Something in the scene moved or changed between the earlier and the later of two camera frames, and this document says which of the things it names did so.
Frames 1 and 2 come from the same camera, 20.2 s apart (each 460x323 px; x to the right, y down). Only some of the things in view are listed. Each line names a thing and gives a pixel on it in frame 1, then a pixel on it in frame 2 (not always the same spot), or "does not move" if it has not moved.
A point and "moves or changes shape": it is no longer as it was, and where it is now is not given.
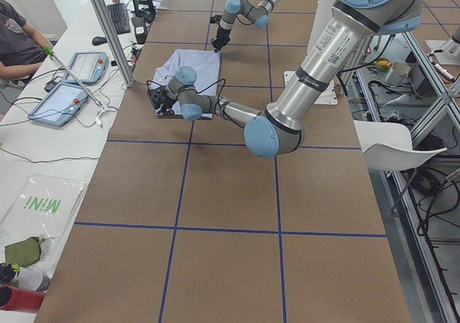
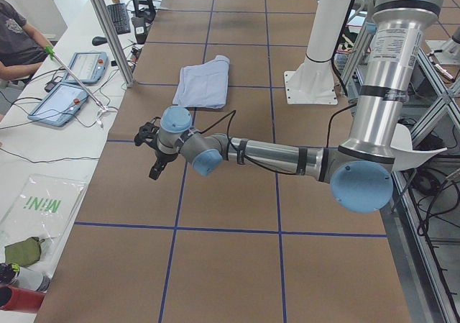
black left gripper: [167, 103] -> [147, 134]
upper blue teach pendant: [88, 66] does not move
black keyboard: [119, 16] does not move
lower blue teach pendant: [60, 106] does not move
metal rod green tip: [51, 54] does not move
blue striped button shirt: [206, 65] moves or changes shape
